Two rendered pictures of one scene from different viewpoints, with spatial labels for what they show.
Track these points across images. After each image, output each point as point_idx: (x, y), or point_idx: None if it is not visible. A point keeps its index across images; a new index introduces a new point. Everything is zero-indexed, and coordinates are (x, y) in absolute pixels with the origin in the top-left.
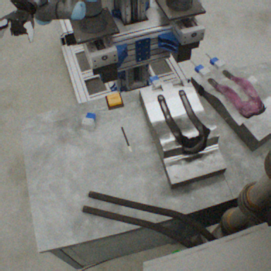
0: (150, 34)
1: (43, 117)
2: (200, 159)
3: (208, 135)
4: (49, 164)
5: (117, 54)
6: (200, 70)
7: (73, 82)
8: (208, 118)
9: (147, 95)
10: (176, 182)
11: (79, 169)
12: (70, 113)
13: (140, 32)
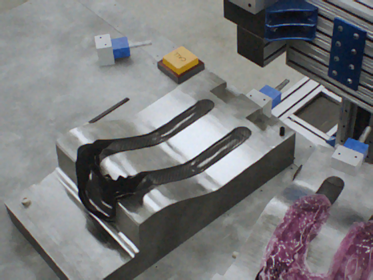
0: (370, 25)
1: (98, 0)
2: (84, 232)
3: (123, 199)
4: (5, 42)
5: (274, 7)
6: (338, 146)
7: (306, 79)
8: (186, 195)
9: (197, 84)
10: (10, 208)
11: (12, 79)
12: (124, 26)
13: (351, 4)
